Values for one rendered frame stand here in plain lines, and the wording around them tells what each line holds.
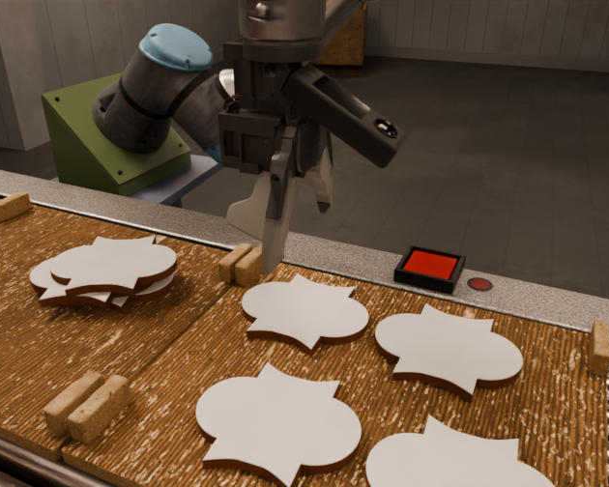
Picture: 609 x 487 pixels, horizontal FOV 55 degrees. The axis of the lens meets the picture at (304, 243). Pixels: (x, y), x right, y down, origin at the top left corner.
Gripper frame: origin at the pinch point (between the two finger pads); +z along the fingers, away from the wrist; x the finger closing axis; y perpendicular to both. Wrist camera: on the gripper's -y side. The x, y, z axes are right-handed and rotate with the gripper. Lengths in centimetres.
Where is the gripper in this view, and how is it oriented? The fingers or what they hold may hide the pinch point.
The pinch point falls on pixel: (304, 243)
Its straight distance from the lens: 60.1
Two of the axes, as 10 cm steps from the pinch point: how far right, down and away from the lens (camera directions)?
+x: -3.8, 4.4, -8.1
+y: -9.2, -1.8, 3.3
